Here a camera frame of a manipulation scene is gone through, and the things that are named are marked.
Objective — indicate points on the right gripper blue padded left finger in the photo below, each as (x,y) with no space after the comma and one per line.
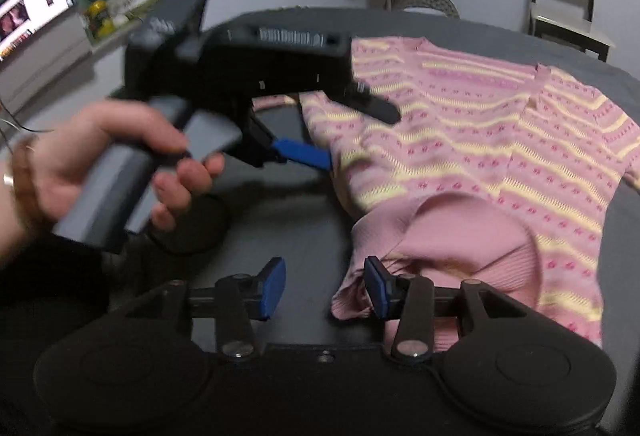
(235,302)

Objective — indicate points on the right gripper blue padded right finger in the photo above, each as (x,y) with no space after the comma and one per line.
(414,303)

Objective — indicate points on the bare left hand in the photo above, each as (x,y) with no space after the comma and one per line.
(61,159)

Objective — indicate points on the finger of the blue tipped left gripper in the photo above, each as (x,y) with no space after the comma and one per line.
(270,149)

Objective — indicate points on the laptop with lit screen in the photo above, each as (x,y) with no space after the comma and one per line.
(21,20)

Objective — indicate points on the yellow lid jar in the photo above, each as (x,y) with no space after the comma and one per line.
(100,23)

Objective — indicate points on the pink striped knit sweater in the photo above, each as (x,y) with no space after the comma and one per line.
(498,172)

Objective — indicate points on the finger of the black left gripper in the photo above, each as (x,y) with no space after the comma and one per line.
(358,96)

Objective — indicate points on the grey bed sheet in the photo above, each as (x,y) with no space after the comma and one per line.
(150,368)

